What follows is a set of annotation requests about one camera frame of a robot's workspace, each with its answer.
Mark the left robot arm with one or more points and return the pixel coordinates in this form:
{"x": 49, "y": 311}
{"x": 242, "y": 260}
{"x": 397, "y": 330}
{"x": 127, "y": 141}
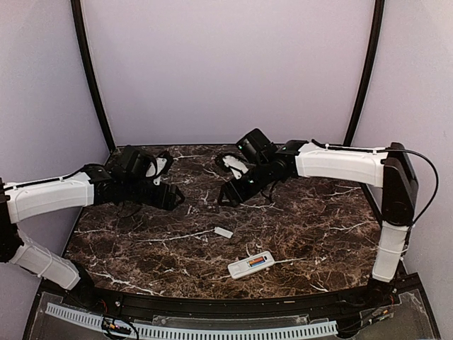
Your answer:
{"x": 135, "y": 176}

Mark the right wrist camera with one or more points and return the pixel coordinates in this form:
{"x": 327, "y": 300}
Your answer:
{"x": 233, "y": 163}

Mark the black front rail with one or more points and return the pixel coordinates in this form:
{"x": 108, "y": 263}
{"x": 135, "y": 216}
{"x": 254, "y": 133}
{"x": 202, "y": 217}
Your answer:
{"x": 342, "y": 303}

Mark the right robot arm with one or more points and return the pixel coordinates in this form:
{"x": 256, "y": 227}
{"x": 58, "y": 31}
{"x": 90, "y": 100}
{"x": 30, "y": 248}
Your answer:
{"x": 261, "y": 164}

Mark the black frame post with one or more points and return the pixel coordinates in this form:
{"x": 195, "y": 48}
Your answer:
{"x": 372, "y": 47}
{"x": 82, "y": 39}

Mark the left black frame post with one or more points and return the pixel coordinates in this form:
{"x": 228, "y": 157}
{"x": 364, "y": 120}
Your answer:
{"x": 82, "y": 39}

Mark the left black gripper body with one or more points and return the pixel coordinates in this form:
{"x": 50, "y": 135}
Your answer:
{"x": 165, "y": 200}

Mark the white slotted cable duct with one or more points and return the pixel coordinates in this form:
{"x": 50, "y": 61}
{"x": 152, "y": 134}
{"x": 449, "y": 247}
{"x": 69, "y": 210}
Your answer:
{"x": 192, "y": 328}

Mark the white battery cover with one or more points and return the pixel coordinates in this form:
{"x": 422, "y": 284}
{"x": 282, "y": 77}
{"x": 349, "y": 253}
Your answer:
{"x": 223, "y": 232}

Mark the orange battery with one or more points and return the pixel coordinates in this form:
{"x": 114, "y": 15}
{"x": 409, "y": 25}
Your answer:
{"x": 257, "y": 258}

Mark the white remote control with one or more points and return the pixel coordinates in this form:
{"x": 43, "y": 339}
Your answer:
{"x": 241, "y": 268}

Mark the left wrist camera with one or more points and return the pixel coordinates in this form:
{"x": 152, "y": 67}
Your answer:
{"x": 159, "y": 166}

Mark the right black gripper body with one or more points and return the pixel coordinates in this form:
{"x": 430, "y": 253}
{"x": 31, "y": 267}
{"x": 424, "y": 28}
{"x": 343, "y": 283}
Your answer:
{"x": 244, "y": 193}

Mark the blue battery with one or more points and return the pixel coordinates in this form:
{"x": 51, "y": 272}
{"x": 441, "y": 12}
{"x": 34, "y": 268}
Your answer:
{"x": 256, "y": 262}

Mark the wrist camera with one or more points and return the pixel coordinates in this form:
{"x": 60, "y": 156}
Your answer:
{"x": 233, "y": 163}
{"x": 159, "y": 166}

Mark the right black frame post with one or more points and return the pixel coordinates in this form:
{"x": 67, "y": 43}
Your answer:
{"x": 372, "y": 47}

